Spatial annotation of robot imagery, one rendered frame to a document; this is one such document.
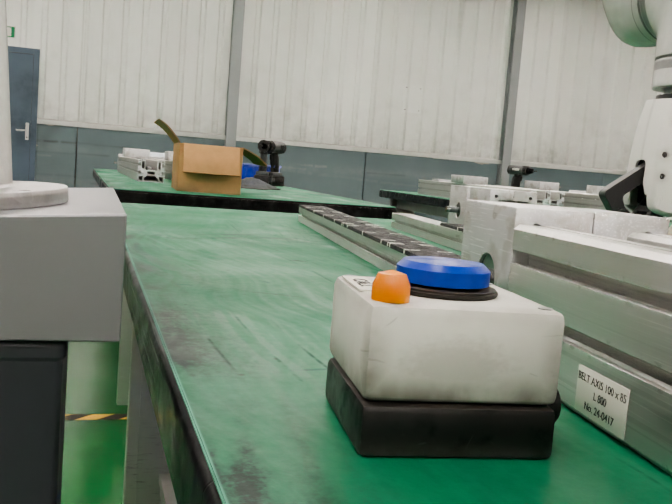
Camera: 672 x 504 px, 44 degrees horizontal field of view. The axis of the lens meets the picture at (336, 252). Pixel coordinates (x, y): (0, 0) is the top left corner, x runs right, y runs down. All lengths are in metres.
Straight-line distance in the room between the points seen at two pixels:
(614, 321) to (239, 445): 0.17
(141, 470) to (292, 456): 1.53
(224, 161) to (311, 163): 9.21
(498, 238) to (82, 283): 0.25
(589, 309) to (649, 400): 0.06
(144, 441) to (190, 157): 1.08
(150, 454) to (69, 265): 1.36
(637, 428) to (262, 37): 11.46
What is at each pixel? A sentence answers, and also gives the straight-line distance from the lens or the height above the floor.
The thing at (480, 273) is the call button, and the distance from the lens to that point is 0.34.
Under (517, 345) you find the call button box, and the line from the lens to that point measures 0.33.
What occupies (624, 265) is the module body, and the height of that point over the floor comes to 0.86.
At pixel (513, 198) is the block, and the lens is 1.50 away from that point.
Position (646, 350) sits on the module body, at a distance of 0.37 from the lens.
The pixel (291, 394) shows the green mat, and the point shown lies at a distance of 0.40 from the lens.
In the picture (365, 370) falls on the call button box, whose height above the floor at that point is 0.81.
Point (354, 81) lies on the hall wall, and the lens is 12.03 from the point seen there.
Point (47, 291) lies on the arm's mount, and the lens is 0.49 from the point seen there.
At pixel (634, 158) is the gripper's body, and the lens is 0.76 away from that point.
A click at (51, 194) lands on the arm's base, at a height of 0.86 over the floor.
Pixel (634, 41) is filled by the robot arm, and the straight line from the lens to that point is 0.84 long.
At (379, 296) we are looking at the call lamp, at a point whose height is 0.84.
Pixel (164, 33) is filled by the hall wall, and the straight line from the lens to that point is 11.60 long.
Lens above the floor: 0.89
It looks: 6 degrees down
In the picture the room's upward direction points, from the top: 5 degrees clockwise
